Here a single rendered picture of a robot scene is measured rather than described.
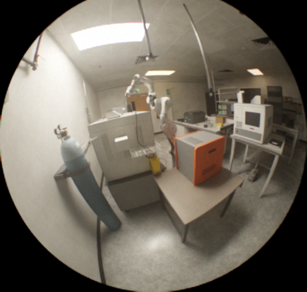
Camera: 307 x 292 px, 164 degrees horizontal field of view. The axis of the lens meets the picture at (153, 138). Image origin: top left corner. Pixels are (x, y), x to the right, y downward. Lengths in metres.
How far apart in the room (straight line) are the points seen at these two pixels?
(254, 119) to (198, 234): 1.71
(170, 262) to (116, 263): 0.64
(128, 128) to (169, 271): 1.70
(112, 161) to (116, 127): 0.38
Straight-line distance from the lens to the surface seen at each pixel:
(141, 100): 5.27
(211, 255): 1.57
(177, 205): 0.97
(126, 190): 1.47
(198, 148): 0.90
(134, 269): 1.57
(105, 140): 1.17
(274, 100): 3.72
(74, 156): 1.02
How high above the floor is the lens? 1.50
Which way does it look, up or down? 17 degrees down
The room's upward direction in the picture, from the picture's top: 9 degrees counter-clockwise
